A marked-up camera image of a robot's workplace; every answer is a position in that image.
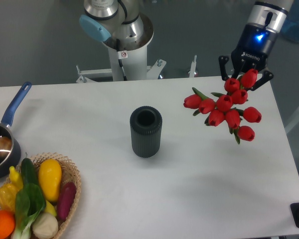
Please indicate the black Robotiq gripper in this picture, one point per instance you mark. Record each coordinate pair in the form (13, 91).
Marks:
(251, 52)

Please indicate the red tulip bouquet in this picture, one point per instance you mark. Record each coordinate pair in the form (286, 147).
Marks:
(224, 109)

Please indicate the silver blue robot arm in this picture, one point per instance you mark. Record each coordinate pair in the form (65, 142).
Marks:
(269, 14)

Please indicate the blue translucent container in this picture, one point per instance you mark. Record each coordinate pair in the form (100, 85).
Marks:
(290, 29)

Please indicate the dark ribbed vase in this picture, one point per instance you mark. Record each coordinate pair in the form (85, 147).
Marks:
(146, 126)

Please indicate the purple eggplant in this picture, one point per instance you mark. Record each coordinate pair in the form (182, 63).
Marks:
(65, 200)

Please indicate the yellow squash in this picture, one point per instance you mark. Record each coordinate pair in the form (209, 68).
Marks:
(49, 177)

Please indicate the dark green cucumber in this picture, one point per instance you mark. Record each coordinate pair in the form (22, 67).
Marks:
(28, 172)

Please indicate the yellow banana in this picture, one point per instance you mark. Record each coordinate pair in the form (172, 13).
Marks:
(49, 208)

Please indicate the green bok choy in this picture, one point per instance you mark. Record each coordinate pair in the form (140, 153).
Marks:
(29, 203)

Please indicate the small yellow pepper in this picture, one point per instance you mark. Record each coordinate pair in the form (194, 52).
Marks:
(15, 178)

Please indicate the beige garlic bulb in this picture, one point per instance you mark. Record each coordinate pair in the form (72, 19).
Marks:
(45, 226)

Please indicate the brown bread bun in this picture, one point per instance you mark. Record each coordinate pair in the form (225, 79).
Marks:
(5, 146)

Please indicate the yellow bell pepper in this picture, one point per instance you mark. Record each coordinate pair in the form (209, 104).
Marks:
(8, 194)

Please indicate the orange fruit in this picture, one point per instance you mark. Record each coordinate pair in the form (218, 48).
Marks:
(7, 224)

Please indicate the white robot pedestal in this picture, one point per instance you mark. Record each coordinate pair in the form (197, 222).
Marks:
(126, 33)

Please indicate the blue handled saucepan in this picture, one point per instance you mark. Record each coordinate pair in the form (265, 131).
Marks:
(10, 151)

